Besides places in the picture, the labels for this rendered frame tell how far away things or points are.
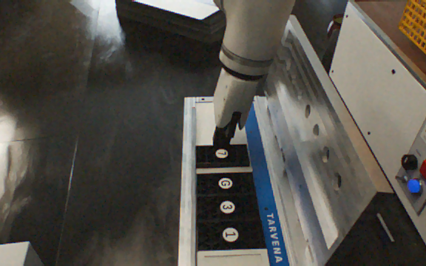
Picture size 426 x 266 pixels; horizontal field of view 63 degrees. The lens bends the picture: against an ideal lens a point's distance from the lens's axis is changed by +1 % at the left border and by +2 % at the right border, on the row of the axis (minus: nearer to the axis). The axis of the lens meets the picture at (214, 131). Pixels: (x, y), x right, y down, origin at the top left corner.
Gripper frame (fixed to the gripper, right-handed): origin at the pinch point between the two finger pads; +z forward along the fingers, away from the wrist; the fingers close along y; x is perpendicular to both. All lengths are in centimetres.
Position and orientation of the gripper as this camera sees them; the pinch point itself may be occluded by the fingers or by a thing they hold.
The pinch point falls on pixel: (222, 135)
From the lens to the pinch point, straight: 65.0
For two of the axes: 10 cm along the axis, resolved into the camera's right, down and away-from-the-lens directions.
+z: -2.1, 7.5, 6.3
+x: 9.8, 1.3, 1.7
